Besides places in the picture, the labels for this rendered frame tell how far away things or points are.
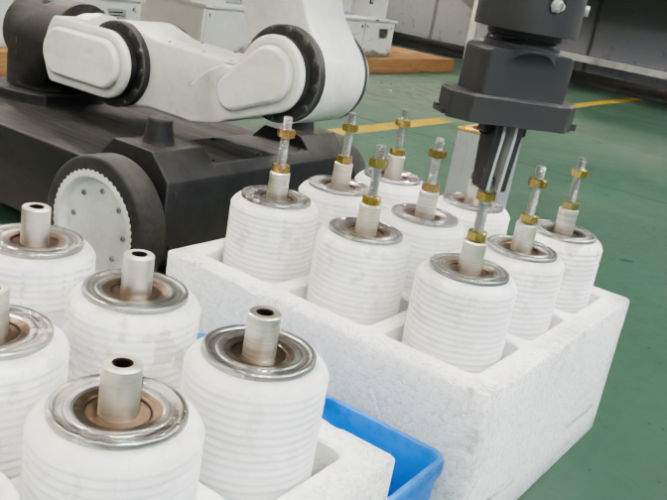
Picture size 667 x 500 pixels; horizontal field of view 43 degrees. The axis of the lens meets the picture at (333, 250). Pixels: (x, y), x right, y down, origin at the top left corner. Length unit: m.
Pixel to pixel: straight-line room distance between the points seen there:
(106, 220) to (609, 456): 0.73
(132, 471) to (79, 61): 1.13
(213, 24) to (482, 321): 2.89
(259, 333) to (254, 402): 0.05
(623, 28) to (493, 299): 5.35
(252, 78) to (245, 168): 0.15
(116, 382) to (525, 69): 0.44
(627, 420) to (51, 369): 0.84
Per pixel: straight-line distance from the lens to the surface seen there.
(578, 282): 0.99
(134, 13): 3.25
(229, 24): 3.63
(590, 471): 1.05
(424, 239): 0.91
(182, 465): 0.46
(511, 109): 0.74
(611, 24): 6.09
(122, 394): 0.46
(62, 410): 0.48
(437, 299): 0.77
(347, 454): 0.61
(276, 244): 0.88
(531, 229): 0.89
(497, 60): 0.72
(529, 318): 0.88
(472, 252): 0.78
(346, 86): 1.28
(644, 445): 1.15
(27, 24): 1.66
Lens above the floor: 0.50
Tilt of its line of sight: 18 degrees down
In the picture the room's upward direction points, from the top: 10 degrees clockwise
